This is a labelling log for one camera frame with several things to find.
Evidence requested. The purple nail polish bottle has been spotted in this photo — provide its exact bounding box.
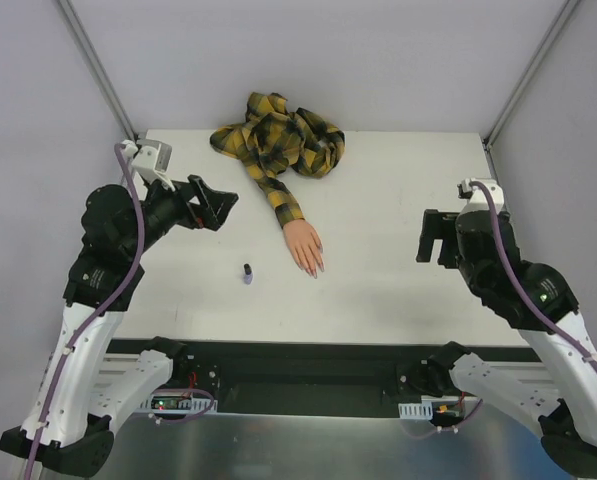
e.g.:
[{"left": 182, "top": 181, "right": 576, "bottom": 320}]
[{"left": 243, "top": 263, "right": 253, "bottom": 285}]

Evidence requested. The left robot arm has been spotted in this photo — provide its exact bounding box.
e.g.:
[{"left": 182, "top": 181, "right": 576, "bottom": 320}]
[{"left": 0, "top": 175, "right": 239, "bottom": 478}]

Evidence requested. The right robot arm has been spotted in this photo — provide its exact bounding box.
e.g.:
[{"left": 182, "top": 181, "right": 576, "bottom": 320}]
[{"left": 401, "top": 209, "right": 597, "bottom": 479}]

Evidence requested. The yellow plaid shirt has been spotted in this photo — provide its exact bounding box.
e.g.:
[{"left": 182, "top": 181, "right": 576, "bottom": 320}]
[{"left": 210, "top": 92, "right": 346, "bottom": 226}]

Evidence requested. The mannequin hand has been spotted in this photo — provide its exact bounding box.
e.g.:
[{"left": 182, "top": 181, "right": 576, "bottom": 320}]
[{"left": 282, "top": 219, "right": 325, "bottom": 279}]

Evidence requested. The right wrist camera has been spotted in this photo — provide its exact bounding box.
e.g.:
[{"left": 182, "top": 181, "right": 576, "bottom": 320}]
[{"left": 458, "top": 178, "right": 505, "bottom": 214}]

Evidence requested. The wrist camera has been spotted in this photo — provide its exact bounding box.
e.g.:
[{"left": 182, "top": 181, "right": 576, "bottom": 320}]
[
  {"left": 458, "top": 178, "right": 505, "bottom": 214},
  {"left": 131, "top": 139, "right": 175, "bottom": 191}
]

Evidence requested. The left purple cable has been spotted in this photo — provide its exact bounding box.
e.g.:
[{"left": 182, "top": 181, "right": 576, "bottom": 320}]
[{"left": 25, "top": 142, "right": 147, "bottom": 480}]

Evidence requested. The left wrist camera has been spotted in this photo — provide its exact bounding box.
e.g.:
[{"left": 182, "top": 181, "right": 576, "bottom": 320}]
[{"left": 131, "top": 139, "right": 175, "bottom": 191}]

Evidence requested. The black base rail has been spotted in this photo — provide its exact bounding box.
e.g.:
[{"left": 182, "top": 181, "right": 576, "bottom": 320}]
[{"left": 105, "top": 338, "right": 544, "bottom": 416}]

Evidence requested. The right white cable duct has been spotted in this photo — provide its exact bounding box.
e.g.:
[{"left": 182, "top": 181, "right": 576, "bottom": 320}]
[{"left": 397, "top": 398, "right": 465, "bottom": 420}]

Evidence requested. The white cable duct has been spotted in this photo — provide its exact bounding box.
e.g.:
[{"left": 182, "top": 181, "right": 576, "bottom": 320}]
[
  {"left": 397, "top": 398, "right": 465, "bottom": 420},
  {"left": 136, "top": 394, "right": 218, "bottom": 415}
]

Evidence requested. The left white cable duct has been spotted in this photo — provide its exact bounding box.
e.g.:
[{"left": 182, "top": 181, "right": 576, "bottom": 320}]
[{"left": 136, "top": 394, "right": 218, "bottom": 415}]

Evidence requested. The left aluminium frame post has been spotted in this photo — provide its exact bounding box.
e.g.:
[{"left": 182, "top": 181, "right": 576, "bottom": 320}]
[{"left": 54, "top": 0, "right": 138, "bottom": 140}]

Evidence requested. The aluminium frame post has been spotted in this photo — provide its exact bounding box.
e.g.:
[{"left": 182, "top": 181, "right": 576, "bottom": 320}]
[
  {"left": 54, "top": 0, "right": 138, "bottom": 140},
  {"left": 482, "top": 0, "right": 583, "bottom": 152}
]

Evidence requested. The right aluminium frame post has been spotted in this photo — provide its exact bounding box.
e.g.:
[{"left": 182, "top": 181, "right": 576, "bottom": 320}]
[{"left": 482, "top": 0, "right": 583, "bottom": 152}]

